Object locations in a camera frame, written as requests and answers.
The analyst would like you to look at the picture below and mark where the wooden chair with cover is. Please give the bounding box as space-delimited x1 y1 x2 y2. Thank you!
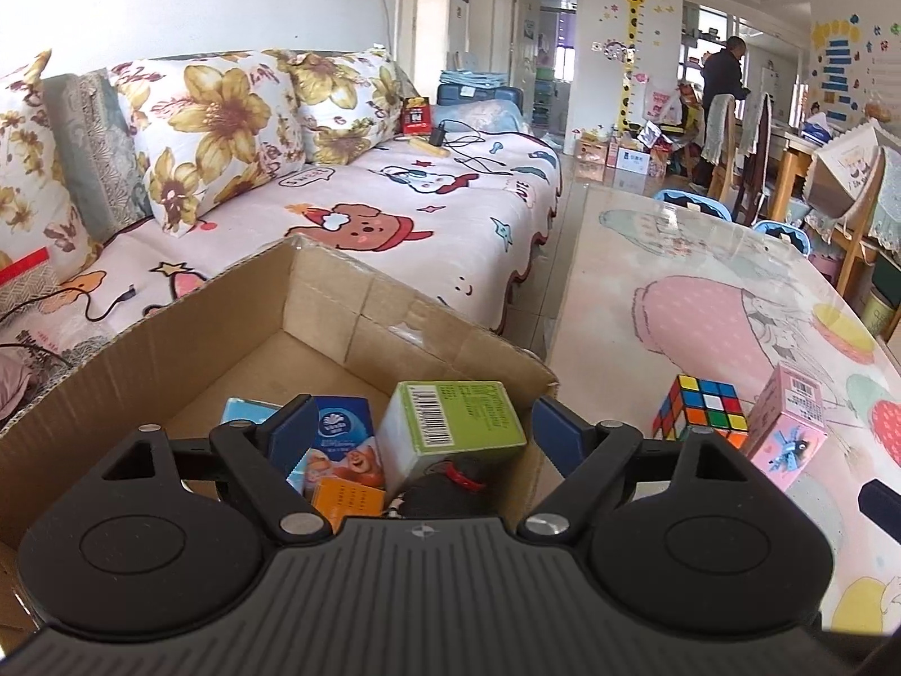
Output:
803 119 899 296

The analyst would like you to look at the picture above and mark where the grey patterned cushion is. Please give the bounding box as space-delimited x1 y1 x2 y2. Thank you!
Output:
43 70 151 244

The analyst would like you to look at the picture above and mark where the blue white medicine box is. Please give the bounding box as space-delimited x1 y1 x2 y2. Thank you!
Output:
220 397 281 426

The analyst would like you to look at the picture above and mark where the giraffe height sticker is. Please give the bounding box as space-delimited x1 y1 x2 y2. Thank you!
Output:
617 0 646 133

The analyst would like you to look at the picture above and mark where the cardboard box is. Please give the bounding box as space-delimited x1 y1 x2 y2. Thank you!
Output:
2 238 559 650

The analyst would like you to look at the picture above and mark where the sofa with cartoon cover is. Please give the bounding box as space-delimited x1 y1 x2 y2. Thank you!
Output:
0 47 565 430

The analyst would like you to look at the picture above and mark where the man in dark clothes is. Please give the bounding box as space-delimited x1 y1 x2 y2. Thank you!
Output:
692 35 752 188

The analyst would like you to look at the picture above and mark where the rubiks cube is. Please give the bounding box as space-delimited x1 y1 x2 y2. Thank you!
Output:
652 374 750 448

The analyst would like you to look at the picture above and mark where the black red doll figure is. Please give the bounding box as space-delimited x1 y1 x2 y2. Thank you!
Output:
383 455 493 521

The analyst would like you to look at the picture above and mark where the pink box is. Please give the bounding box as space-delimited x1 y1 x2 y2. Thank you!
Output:
741 364 828 491

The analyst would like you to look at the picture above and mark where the red box on sofa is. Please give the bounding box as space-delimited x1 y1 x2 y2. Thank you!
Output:
402 96 432 137

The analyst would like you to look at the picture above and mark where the green box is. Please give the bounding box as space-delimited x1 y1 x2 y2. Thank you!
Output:
374 381 527 495

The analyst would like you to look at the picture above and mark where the floral cushion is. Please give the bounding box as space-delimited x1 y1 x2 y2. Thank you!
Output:
107 51 305 237
287 46 403 166

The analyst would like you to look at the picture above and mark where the blue plastic stool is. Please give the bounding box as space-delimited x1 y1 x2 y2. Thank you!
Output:
654 188 733 223

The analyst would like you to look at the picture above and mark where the white yellow medicine box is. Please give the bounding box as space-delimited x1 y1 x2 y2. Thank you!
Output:
313 478 385 532

